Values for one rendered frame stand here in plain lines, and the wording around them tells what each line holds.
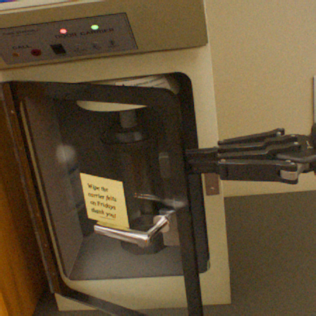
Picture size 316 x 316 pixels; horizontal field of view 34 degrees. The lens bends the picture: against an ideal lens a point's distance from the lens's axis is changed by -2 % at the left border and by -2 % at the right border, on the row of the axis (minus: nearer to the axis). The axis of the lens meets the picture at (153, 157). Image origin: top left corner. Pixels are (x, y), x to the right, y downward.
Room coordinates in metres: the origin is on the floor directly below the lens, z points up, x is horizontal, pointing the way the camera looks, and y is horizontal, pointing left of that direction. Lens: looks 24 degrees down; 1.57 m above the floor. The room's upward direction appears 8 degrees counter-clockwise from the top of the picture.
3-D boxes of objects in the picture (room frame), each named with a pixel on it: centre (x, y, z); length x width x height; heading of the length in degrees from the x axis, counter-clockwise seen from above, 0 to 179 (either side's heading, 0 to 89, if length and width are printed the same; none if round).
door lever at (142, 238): (0.62, 0.04, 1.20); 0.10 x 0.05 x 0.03; 54
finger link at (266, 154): (0.60, -0.13, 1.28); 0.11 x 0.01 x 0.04; 83
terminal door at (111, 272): (0.69, 0.09, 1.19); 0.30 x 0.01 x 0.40; 54
